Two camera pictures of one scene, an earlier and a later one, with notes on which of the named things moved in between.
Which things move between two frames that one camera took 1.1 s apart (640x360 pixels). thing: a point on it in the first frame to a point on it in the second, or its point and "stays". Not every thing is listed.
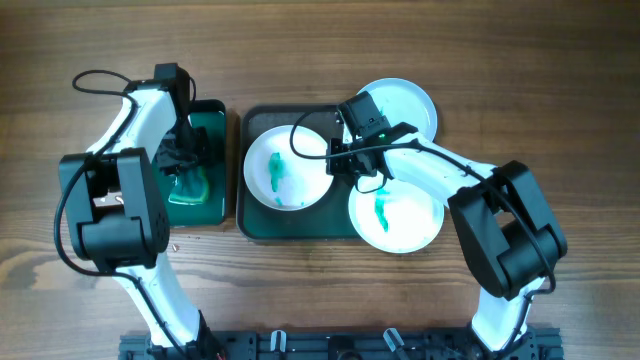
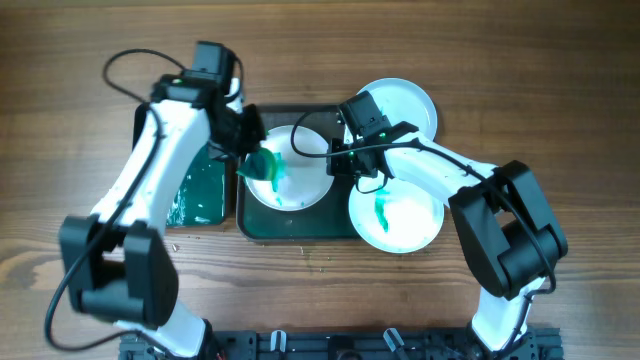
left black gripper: x=167 y=164 to x=251 y=132
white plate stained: x=397 y=219 stays
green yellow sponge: x=190 y=185 to x=262 y=164
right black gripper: x=334 y=162 stays
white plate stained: x=279 y=178 stays
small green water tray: x=196 y=196 stays
